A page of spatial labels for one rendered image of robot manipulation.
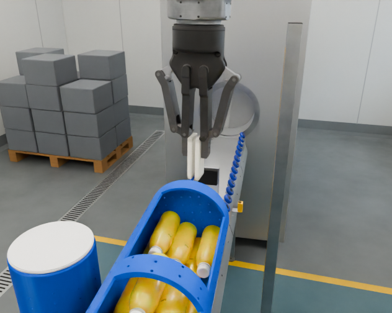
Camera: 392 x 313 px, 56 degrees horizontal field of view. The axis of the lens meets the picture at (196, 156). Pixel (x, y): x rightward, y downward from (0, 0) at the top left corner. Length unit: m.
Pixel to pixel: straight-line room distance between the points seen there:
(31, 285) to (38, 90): 3.13
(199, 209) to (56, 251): 0.50
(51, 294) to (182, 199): 0.51
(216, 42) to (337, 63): 4.87
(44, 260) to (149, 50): 4.73
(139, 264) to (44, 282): 0.45
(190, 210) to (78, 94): 2.84
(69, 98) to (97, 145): 0.56
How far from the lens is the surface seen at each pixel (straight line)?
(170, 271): 0.91
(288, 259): 2.94
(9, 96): 4.52
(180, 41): 0.53
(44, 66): 4.13
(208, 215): 1.32
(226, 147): 2.33
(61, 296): 1.34
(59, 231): 1.44
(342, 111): 5.53
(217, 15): 0.52
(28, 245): 1.41
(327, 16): 5.30
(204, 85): 0.54
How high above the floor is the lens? 1.82
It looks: 24 degrees down
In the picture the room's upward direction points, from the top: straight up
